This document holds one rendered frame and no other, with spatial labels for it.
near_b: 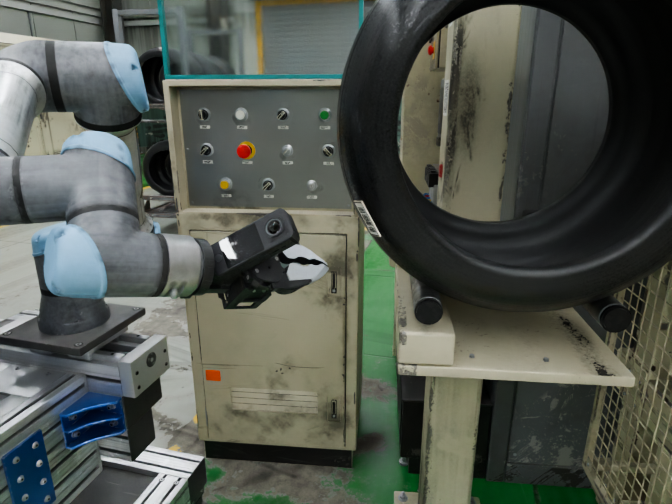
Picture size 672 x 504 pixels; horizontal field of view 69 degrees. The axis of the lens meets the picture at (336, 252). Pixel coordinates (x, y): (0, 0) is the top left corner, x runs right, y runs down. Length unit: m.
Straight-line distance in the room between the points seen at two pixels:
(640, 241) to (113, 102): 0.86
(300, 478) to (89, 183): 1.39
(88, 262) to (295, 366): 1.13
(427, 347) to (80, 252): 0.52
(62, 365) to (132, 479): 0.45
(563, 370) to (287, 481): 1.15
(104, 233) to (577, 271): 0.62
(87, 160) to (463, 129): 0.75
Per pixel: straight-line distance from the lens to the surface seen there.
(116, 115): 0.97
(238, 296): 0.65
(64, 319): 1.24
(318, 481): 1.79
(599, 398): 1.40
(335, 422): 1.70
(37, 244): 1.21
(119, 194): 0.59
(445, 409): 1.32
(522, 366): 0.86
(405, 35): 0.69
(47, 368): 1.32
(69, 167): 0.61
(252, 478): 1.82
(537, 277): 0.76
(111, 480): 1.61
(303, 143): 1.43
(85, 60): 0.95
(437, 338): 0.80
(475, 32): 1.10
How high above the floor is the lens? 1.22
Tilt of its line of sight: 18 degrees down
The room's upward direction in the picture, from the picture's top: straight up
